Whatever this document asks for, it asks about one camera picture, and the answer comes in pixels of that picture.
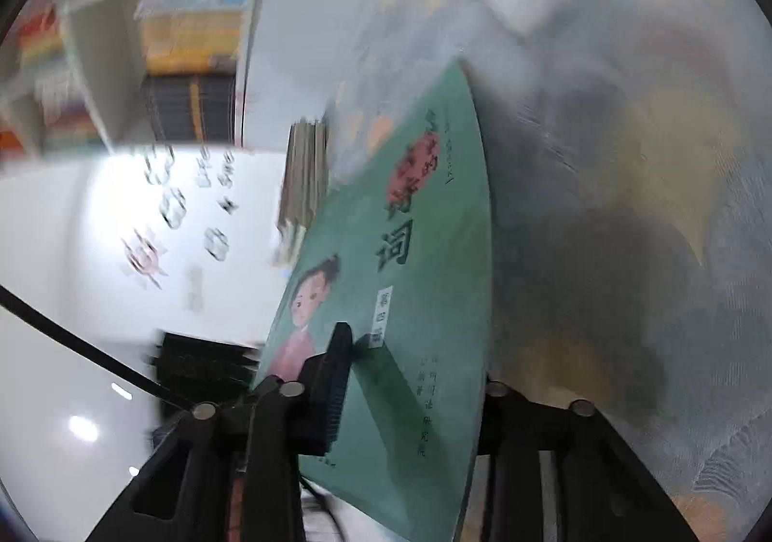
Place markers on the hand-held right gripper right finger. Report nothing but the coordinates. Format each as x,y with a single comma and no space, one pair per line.
531,427

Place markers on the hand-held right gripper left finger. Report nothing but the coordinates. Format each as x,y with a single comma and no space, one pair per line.
335,397

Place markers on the green cover book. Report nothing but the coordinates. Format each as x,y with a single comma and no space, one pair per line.
434,276

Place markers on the stack of picture books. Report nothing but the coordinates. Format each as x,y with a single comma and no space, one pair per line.
301,186

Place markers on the bookshelf with colourful books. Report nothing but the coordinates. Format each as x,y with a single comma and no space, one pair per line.
193,35

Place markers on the fan pattern table mat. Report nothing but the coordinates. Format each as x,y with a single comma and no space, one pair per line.
603,156

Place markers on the white bookshelf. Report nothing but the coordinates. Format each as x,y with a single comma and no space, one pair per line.
250,65

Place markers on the white light switch plate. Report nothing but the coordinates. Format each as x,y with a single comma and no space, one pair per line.
193,288

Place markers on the cloud wall sticker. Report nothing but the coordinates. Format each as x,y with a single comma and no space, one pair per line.
217,243
175,210
160,165

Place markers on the star wall sticker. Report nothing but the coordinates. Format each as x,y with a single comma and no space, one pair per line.
228,207

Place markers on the sun wall sticker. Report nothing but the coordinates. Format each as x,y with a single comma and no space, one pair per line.
145,259

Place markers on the lettering wall sticker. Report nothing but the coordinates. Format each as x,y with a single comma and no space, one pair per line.
211,171

